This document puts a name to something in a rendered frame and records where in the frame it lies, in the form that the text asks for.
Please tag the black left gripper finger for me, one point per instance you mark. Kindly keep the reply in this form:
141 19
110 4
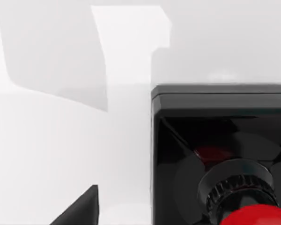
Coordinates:
85 208

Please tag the black square base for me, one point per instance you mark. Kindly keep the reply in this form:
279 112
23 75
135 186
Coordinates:
178 131

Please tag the red ball with black collar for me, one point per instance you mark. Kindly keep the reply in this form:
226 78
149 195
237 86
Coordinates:
246 199

